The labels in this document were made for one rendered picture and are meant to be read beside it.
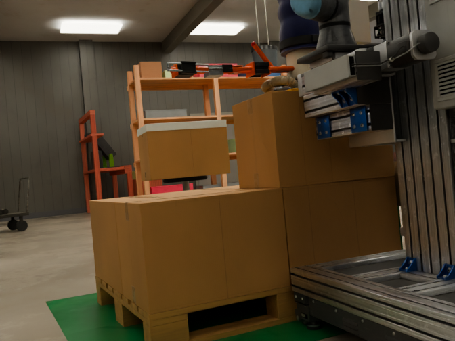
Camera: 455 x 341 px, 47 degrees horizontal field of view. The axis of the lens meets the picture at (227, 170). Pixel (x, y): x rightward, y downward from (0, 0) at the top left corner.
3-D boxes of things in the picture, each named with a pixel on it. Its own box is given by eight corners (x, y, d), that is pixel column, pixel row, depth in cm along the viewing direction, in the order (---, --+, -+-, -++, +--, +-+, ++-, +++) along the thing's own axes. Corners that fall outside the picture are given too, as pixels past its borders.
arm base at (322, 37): (365, 47, 190) (363, 19, 190) (330, 47, 184) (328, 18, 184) (342, 56, 204) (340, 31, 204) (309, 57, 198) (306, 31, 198)
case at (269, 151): (342, 178, 273) (336, 102, 273) (395, 175, 236) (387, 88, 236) (239, 189, 249) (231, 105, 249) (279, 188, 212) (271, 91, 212)
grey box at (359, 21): (366, 44, 379) (363, 3, 379) (372, 42, 374) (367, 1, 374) (344, 43, 370) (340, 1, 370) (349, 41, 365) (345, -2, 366)
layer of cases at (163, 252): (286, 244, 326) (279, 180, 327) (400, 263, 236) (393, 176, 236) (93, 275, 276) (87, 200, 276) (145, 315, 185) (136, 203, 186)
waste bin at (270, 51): (249, 84, 1009) (246, 51, 1009) (272, 83, 1028) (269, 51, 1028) (260, 78, 962) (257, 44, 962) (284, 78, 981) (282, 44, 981)
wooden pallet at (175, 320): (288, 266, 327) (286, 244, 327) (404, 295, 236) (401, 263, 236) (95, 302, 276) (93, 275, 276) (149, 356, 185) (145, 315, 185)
